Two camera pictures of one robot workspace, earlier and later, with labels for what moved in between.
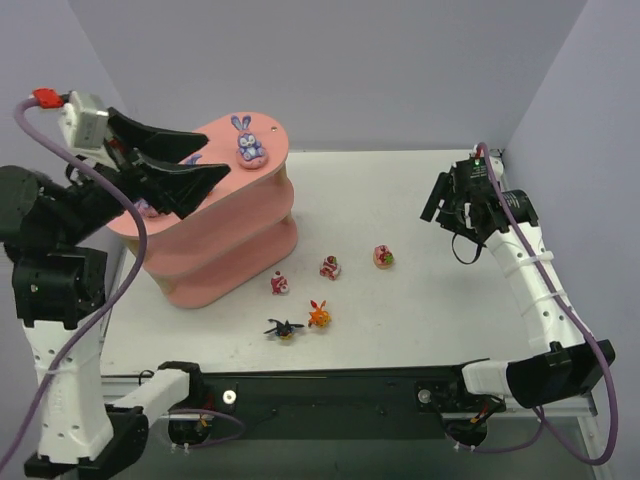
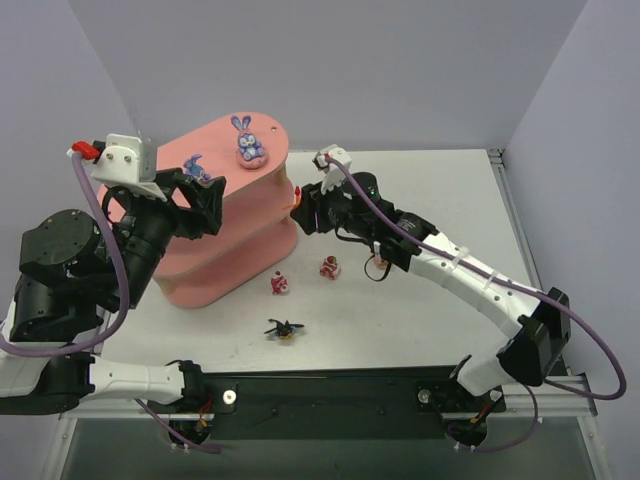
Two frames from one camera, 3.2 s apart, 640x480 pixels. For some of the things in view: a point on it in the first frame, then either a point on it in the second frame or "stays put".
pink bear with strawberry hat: [279, 284] stays put
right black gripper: [437, 198] -> [314, 210]
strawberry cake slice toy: [330, 267] stays put
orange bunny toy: [319, 317] -> [298, 196]
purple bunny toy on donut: [251, 152] stays put
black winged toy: [284, 331] stays put
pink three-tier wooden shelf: [237, 232] stays put
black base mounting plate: [442, 403] stays put
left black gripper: [126, 160] -> [185, 210]
